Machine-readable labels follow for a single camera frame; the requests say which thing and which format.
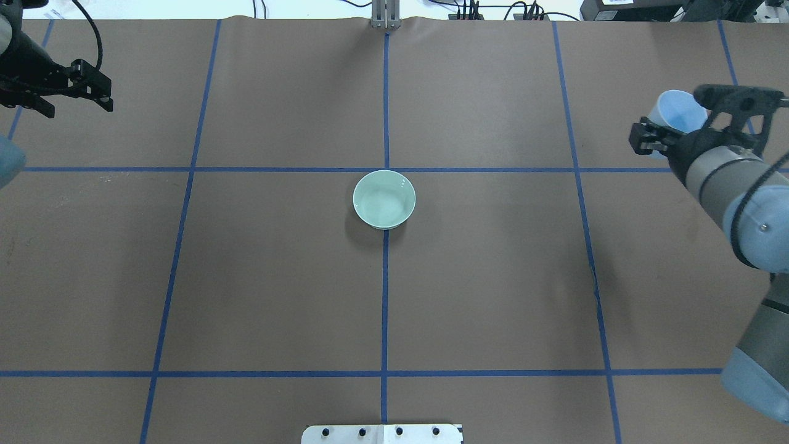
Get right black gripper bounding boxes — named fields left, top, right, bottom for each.
left=629, top=84, right=788, bottom=186

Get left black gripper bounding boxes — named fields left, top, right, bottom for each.
left=1, top=28, right=115, bottom=119

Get light blue plastic cup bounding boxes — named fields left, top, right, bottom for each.
left=646, top=89, right=708, bottom=134

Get pale green bowl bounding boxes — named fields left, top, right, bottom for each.
left=352, top=170, right=417, bottom=231

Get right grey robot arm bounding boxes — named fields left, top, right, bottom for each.
left=628, top=84, right=788, bottom=425

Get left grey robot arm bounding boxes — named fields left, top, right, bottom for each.
left=1, top=1, right=115, bottom=118

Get brown paper table mat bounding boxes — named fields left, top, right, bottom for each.
left=2, top=17, right=787, bottom=443

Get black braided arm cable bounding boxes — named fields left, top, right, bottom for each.
left=0, top=0, right=104, bottom=93

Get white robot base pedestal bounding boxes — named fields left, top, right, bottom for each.
left=301, top=424, right=464, bottom=443

